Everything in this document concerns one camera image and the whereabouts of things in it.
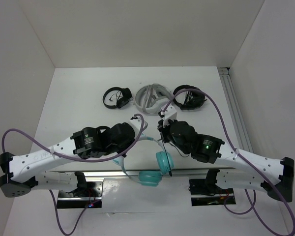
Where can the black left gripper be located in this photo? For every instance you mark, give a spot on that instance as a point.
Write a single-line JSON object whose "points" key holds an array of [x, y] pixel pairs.
{"points": [[130, 143]]}

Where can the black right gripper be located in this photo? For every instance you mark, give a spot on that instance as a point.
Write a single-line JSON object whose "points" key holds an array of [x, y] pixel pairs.
{"points": [[162, 130]]}

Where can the teal cat-ear headphones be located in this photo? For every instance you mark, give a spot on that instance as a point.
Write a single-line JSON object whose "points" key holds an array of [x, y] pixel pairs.
{"points": [[151, 172]]}

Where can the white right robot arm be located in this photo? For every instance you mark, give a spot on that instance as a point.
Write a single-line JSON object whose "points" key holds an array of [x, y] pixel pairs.
{"points": [[272, 176]]}

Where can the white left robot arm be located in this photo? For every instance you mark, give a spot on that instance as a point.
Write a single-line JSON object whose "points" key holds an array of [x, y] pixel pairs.
{"points": [[24, 173]]}

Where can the small black headphones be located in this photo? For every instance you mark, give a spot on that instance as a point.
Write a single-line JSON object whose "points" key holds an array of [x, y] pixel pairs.
{"points": [[123, 96]]}

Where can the large black headset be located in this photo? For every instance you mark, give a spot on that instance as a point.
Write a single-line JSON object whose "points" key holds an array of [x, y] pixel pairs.
{"points": [[192, 100]]}

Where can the white grey gaming headset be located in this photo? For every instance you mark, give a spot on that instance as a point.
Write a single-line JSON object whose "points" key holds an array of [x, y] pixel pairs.
{"points": [[151, 98]]}

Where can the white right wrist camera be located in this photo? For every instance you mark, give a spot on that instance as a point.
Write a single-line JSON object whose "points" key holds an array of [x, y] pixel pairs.
{"points": [[170, 114]]}

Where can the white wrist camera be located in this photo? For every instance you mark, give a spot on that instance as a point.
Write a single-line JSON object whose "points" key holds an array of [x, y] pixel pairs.
{"points": [[170, 114], [135, 123]]}

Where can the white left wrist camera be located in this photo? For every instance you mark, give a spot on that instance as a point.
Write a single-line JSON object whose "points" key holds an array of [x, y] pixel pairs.
{"points": [[135, 123]]}

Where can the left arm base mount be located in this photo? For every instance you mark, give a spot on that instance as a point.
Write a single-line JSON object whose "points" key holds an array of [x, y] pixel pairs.
{"points": [[91, 198]]}

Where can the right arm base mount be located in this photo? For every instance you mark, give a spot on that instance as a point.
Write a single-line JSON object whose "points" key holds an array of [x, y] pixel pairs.
{"points": [[202, 195]]}

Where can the aluminium corner frame post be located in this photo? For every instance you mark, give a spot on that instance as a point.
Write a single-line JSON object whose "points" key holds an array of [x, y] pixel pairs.
{"points": [[237, 118]]}

